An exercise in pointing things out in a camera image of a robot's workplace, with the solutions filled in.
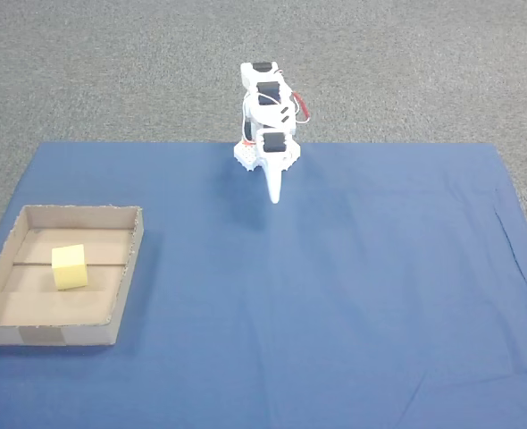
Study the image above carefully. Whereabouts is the yellow foam block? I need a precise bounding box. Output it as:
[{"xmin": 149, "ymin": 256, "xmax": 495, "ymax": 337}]
[{"xmin": 51, "ymin": 243, "xmax": 89, "ymax": 292}]

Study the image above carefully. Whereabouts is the thin white cable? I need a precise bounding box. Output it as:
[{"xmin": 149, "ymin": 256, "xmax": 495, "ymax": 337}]
[{"xmin": 240, "ymin": 95, "xmax": 254, "ymax": 145}]

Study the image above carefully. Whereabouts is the red sleeved cable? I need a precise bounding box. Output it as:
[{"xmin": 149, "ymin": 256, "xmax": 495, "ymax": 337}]
[{"xmin": 289, "ymin": 90, "xmax": 312, "ymax": 126}]

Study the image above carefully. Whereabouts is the shallow cardboard box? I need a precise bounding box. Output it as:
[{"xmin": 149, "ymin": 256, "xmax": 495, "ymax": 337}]
[{"xmin": 0, "ymin": 204, "xmax": 146, "ymax": 349}]

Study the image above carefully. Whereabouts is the blue cloth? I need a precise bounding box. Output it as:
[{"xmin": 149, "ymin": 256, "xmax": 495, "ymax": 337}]
[{"xmin": 0, "ymin": 141, "xmax": 527, "ymax": 429}]

